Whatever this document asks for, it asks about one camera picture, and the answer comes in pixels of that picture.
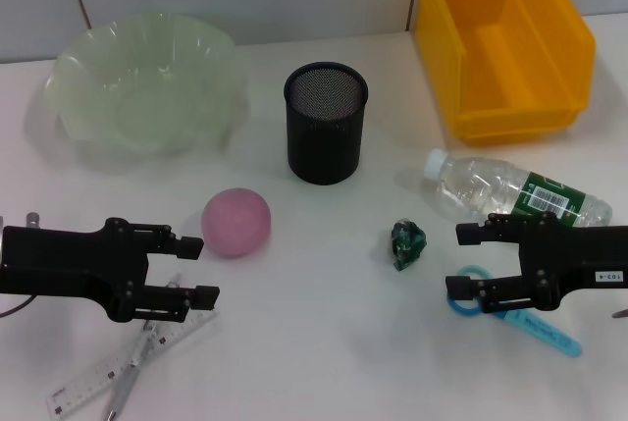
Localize transparent plastic ruler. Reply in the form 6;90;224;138
45;295;220;416

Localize grey clear pen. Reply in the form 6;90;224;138
100;272;183;421

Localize green plastic wrapper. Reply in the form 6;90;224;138
390;217;428;273

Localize pale green glass fruit bowl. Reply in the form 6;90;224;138
44;12;251;167

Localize yellow plastic bin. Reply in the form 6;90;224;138
415;0;598;147

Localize clear green-label water bottle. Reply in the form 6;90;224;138
422;148;613;229

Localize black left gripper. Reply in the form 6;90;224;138
0;217;221;324

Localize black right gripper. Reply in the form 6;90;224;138
445;212;628;315

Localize black mesh pen cup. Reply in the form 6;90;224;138
283;62;369;186

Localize pink peach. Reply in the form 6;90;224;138
201;187;272;259

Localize blue scissors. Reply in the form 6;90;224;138
445;264;583;358

